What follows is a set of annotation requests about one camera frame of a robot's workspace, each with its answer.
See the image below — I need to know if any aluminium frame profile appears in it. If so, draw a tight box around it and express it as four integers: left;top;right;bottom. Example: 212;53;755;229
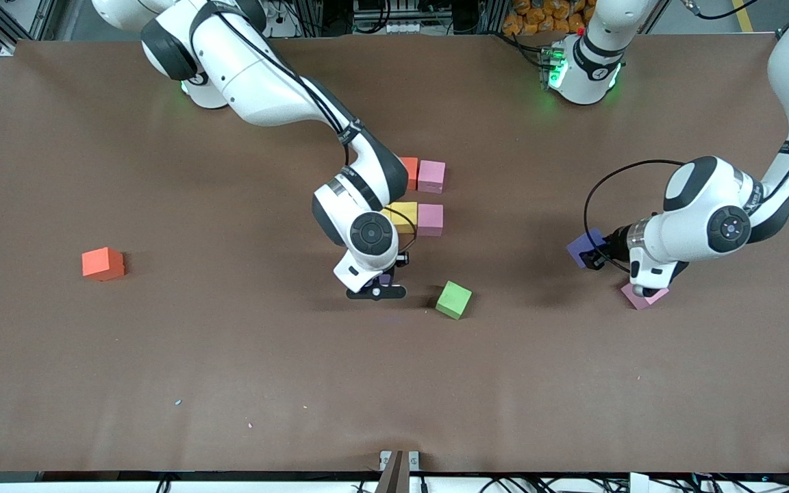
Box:
0;0;66;57

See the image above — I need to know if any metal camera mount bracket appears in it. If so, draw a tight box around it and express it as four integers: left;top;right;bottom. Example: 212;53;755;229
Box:
374;449;421;493

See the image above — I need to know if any yellow foam block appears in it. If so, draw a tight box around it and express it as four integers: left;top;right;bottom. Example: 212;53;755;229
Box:
382;201;419;235

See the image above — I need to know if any white power strip with plugs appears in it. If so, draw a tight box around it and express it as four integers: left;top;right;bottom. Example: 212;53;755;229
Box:
258;0;299;39

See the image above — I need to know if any orange packets heap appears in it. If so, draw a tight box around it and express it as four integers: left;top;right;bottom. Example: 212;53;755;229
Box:
502;0;590;36

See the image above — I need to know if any pink foam block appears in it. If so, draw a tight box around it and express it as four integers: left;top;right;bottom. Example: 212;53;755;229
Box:
621;284;671;311
417;160;447;194
417;203;444;237

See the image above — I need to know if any green foam block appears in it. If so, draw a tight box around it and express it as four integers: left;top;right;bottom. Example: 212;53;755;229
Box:
434;280;473;320

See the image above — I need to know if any paper table cover sheet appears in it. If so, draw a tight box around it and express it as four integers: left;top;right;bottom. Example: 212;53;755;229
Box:
0;34;789;475

